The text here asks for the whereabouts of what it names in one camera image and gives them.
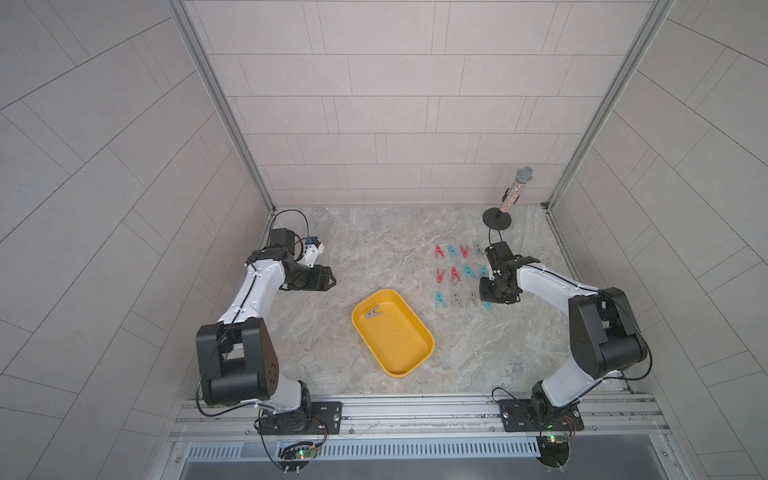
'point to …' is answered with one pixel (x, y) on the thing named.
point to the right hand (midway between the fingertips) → (485, 293)
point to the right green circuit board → (553, 452)
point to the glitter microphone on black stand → (499, 218)
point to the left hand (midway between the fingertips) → (327, 275)
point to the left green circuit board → (296, 456)
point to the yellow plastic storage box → (394, 332)
